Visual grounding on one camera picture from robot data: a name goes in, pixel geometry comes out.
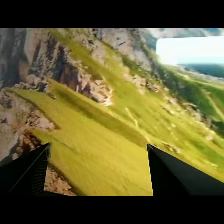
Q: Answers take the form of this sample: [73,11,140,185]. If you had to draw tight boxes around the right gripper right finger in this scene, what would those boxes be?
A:
[146,143,224,197]

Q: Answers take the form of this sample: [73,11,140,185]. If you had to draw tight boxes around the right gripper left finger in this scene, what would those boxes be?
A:
[0,142,52,197]

